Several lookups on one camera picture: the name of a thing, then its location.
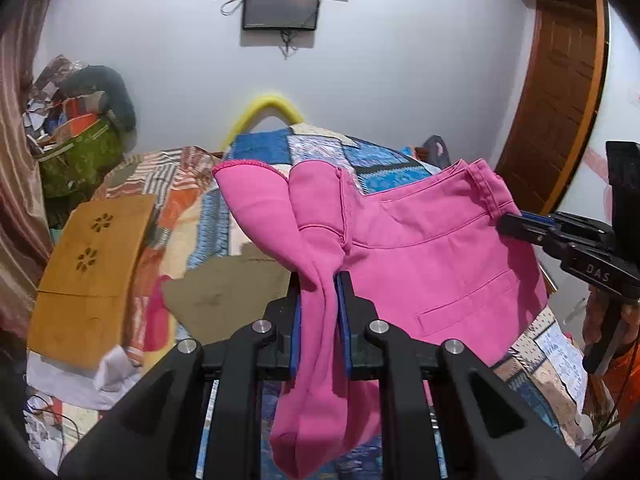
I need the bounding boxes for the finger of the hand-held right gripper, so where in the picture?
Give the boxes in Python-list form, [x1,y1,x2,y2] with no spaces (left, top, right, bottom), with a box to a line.
[520,211,614,239]
[497,213,567,259]

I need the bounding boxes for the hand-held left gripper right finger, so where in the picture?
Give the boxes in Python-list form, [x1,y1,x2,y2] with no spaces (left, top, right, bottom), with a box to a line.
[336,271,586,480]

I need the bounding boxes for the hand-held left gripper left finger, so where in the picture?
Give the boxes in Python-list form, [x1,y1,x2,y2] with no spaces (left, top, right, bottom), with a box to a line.
[57,271,303,480]

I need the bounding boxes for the pink pants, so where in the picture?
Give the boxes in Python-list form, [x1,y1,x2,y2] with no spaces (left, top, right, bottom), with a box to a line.
[212,157,551,479]

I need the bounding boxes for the olive green pants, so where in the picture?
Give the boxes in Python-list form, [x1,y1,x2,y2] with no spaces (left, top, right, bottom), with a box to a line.
[162,255,301,333]

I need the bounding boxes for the person's orange garment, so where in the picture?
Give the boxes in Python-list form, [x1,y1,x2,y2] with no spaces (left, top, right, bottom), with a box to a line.
[582,285,640,426]

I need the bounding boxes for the grey backpack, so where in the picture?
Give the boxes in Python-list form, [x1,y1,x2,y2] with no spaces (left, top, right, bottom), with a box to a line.
[422,135,453,163]

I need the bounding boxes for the wooden door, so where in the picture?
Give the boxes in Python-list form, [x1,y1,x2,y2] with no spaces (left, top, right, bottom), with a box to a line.
[492,0,611,213]

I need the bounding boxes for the white wardrobe door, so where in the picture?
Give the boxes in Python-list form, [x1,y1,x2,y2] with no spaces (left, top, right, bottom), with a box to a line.
[550,0,640,311]

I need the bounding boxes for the blue patchwork blanket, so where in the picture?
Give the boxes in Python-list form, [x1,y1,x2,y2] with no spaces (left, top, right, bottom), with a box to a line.
[185,127,593,480]

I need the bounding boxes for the white crumpled paper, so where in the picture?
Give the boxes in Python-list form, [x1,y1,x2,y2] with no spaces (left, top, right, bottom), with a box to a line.
[25,345,143,411]

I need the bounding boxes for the orange striped quilt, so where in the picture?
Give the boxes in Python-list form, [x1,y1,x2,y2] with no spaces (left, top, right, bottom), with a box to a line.
[95,146,231,351]

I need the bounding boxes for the wooden board with flower cutouts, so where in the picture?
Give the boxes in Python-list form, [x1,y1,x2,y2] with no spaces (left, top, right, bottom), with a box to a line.
[27,194,158,373]

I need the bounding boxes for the yellow foam hoop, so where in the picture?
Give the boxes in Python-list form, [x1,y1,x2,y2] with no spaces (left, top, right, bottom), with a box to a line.
[226,90,304,145]

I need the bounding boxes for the green patterned bag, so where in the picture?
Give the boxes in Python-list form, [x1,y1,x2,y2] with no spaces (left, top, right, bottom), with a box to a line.
[37,119,125,198]

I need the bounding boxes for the striped brown curtain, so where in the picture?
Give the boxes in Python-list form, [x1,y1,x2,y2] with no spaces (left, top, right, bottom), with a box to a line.
[0,0,76,331]

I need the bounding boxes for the pile of mixed clutter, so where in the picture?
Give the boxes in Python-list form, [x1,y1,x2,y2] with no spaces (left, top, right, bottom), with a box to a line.
[22,55,108,146]

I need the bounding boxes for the small black wall monitor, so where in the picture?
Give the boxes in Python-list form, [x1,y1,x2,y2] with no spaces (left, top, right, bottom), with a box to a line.
[242,0,321,32]

